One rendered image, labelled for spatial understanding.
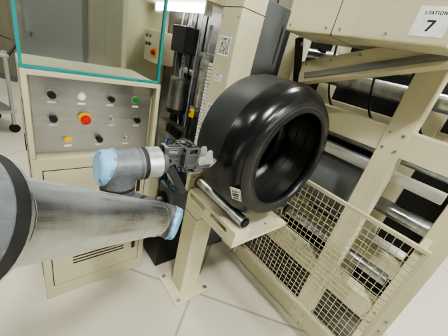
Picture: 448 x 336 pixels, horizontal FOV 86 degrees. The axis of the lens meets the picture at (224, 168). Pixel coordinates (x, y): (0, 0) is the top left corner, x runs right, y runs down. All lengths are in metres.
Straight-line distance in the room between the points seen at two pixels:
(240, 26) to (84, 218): 0.95
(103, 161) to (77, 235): 0.35
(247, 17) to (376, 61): 0.54
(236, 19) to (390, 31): 0.54
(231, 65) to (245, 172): 0.50
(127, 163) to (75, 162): 0.71
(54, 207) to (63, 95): 1.02
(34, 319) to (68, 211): 1.56
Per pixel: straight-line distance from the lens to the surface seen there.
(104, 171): 0.64
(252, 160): 0.79
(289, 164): 1.27
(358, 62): 1.23
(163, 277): 1.90
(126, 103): 1.34
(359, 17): 1.12
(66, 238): 0.30
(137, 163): 0.66
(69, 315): 1.80
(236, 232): 1.00
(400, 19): 1.07
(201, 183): 1.15
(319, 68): 1.30
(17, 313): 1.88
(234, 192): 0.84
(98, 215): 0.34
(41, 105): 1.28
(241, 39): 1.12
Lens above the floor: 1.48
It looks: 25 degrees down
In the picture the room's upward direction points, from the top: 14 degrees clockwise
